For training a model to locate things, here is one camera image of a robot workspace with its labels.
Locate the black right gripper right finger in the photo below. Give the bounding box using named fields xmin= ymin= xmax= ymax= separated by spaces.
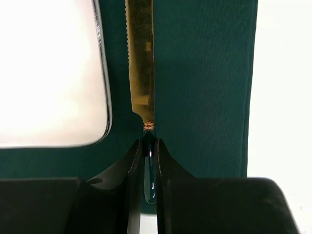
xmin=155 ymin=139 xmax=299 ymax=234

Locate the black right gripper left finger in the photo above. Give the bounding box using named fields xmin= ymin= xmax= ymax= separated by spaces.
xmin=0 ymin=140 xmax=143 ymax=234

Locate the white rectangular plate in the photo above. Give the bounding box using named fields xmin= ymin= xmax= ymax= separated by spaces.
xmin=0 ymin=0 xmax=112 ymax=149

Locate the dark green cloth placemat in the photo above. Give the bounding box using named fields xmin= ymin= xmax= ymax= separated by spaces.
xmin=0 ymin=0 xmax=258 ymax=180

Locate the gold knife with dark handle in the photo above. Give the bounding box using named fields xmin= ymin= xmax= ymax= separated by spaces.
xmin=125 ymin=0 xmax=156 ymax=204

